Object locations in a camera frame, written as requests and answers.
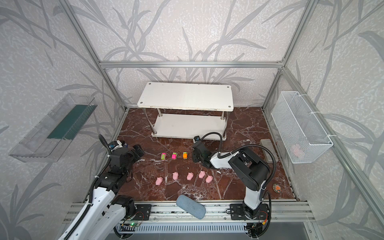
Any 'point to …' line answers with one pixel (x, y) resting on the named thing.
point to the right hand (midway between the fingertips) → (195, 147)
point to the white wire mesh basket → (301, 134)
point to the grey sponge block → (268, 143)
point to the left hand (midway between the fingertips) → (137, 144)
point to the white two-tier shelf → (197, 111)
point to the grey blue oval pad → (191, 206)
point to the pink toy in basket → (297, 151)
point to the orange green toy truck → (185, 155)
